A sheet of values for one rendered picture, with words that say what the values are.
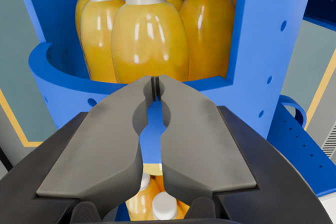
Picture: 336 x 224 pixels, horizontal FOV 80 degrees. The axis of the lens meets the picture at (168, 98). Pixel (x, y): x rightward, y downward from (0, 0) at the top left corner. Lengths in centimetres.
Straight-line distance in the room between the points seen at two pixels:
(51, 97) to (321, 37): 168
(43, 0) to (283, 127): 82
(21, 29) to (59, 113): 148
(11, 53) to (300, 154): 174
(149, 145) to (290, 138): 73
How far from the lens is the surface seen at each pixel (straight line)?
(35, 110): 196
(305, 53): 173
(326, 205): 77
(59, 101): 18
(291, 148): 83
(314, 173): 77
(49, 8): 30
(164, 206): 36
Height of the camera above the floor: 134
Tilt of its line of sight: 57 degrees down
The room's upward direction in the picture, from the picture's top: 179 degrees clockwise
